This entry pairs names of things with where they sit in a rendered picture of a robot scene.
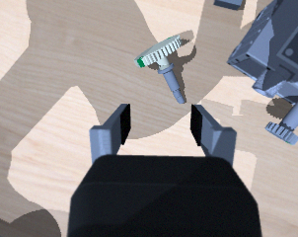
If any grey camshaft with gear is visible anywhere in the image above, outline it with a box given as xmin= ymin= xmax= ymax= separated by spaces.
xmin=134 ymin=35 xmax=185 ymax=104

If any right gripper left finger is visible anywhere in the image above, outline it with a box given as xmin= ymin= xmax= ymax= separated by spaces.
xmin=89 ymin=104 xmax=131 ymax=164

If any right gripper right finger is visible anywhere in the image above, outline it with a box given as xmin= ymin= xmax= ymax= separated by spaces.
xmin=190 ymin=105 xmax=237 ymax=167

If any grey engine case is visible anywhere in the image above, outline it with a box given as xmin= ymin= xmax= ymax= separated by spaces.
xmin=226 ymin=0 xmax=298 ymax=145

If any dark grey rectangular bar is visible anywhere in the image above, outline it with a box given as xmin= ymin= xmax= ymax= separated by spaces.
xmin=213 ymin=0 xmax=243 ymax=11

